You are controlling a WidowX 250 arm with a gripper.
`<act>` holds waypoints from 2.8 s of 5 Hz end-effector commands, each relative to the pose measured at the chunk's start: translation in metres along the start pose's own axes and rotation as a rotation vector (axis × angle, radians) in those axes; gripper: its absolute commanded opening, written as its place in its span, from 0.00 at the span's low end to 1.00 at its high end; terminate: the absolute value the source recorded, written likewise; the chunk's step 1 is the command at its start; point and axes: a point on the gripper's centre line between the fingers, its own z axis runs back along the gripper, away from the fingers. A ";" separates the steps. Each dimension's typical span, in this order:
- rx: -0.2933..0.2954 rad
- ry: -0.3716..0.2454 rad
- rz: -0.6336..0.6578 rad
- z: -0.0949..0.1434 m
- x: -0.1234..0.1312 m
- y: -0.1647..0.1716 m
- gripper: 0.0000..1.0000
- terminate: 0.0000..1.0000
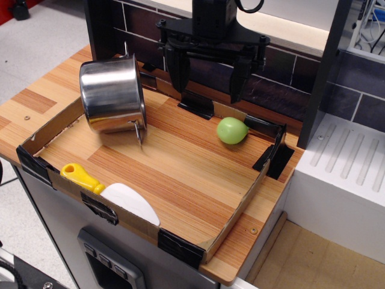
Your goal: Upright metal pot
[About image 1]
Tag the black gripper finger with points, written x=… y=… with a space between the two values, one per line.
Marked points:
x=178 y=66
x=241 y=72

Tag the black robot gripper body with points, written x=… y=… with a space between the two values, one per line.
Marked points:
x=214 y=34

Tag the shiny metal pot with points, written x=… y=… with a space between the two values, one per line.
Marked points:
x=112 y=95

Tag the cardboard fence with black tape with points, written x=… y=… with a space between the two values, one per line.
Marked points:
x=212 y=204

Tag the green toy pear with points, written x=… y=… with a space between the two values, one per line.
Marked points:
x=231 y=131

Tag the white sink drainboard unit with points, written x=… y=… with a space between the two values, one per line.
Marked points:
x=337 y=190

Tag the black object on floor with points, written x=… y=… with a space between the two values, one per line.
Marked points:
x=20 y=10

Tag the grey oven control panel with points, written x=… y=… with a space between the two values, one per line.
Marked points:
x=108 y=267

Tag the black vertical post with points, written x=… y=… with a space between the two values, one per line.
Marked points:
x=311 y=119

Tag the yellow handled white spatula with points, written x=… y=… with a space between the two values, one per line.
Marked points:
x=119 y=194

